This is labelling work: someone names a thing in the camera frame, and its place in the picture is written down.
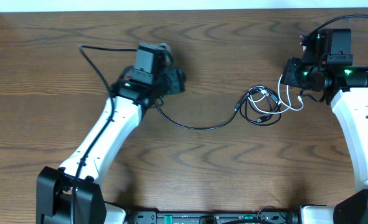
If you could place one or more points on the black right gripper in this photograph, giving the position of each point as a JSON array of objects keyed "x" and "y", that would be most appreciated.
[{"x": 288, "y": 77}]

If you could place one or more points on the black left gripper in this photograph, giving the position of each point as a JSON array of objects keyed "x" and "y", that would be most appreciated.
[{"x": 175, "y": 80}]

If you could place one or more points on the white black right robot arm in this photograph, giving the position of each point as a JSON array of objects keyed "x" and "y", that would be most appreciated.
[{"x": 326, "y": 66}]

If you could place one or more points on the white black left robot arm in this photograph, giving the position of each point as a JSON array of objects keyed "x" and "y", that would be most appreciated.
[{"x": 72, "y": 192}]

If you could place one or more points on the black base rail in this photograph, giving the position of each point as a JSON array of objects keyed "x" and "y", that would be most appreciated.
[{"x": 268, "y": 214}]

